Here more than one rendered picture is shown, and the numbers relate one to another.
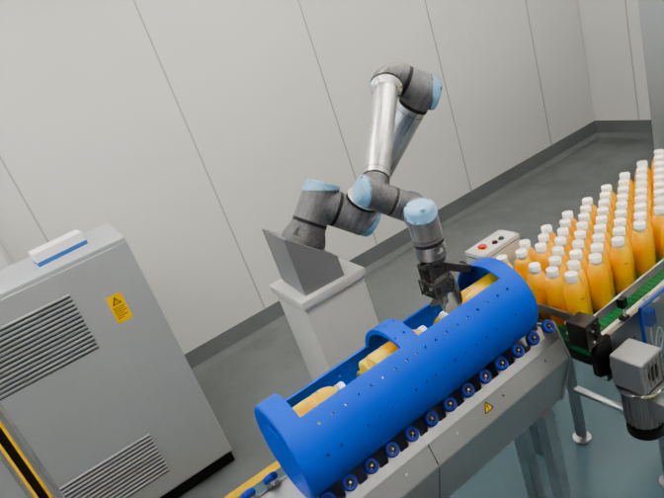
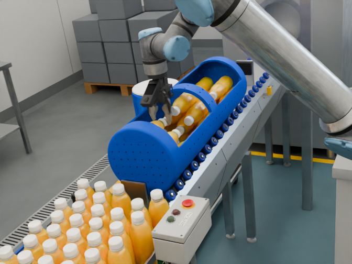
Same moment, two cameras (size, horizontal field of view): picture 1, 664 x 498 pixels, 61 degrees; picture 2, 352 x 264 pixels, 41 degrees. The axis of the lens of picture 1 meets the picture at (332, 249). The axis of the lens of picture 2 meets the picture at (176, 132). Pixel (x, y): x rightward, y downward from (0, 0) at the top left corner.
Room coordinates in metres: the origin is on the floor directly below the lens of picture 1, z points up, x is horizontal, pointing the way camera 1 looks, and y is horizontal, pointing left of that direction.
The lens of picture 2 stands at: (2.92, -1.26, 1.89)
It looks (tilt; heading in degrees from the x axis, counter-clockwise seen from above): 25 degrees down; 144
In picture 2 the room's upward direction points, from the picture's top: 8 degrees counter-clockwise
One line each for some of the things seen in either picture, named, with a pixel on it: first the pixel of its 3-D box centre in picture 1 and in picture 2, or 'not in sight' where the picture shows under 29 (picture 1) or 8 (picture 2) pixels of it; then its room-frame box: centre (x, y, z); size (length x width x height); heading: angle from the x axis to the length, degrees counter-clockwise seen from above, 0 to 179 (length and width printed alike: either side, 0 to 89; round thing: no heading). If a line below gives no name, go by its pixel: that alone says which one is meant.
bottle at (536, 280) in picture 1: (539, 291); (123, 213); (1.70, -0.63, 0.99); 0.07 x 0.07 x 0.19
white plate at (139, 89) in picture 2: not in sight; (155, 86); (0.83, 0.18, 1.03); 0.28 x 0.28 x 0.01
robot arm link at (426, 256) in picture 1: (431, 250); (154, 67); (1.50, -0.27, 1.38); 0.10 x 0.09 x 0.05; 25
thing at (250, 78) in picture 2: not in sight; (244, 73); (1.07, 0.67, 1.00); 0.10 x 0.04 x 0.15; 25
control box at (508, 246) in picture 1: (494, 253); (183, 228); (1.99, -0.59, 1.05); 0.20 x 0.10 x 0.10; 115
